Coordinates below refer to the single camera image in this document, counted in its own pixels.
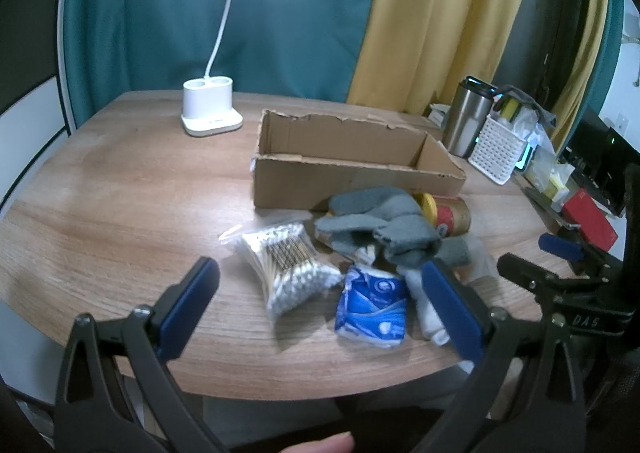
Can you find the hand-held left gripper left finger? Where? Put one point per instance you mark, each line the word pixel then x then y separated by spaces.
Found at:
pixel 187 308

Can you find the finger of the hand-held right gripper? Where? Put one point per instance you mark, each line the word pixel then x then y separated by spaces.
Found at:
pixel 560 245
pixel 525 275

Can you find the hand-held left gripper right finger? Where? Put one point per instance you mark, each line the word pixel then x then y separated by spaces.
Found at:
pixel 452 308

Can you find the white sock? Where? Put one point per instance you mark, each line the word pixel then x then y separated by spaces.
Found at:
pixel 425 313

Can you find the small grey cloth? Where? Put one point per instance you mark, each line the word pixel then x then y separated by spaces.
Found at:
pixel 456 252

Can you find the blue tissue pack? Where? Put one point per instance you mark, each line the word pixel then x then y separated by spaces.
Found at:
pixel 372 305

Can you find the yellow-lid can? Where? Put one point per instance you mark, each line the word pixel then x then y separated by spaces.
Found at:
pixel 452 215

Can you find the bag of cotton swabs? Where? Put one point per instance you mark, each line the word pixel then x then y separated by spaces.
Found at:
pixel 287 268

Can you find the brown cardboard box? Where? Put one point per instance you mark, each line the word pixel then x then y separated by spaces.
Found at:
pixel 350 173

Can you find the person's left hand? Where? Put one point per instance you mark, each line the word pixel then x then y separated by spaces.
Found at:
pixel 320 444

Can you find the red box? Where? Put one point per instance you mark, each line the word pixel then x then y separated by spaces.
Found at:
pixel 592 220

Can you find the black monitor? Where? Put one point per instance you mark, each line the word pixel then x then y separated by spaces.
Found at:
pixel 605 158

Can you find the white plastic basket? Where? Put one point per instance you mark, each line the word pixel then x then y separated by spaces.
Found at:
pixel 497 150

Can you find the yellow sponge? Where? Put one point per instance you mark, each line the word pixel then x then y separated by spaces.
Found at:
pixel 507 109

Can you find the steel thermos cup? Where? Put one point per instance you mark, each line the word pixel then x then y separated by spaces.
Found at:
pixel 465 118

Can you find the small white box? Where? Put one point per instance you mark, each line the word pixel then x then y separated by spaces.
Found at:
pixel 437 114

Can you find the white desk lamp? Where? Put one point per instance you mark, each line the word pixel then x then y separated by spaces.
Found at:
pixel 212 108

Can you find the yellow curtain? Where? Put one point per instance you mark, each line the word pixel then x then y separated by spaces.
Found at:
pixel 440 18

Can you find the teal curtain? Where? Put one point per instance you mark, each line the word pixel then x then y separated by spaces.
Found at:
pixel 225 8

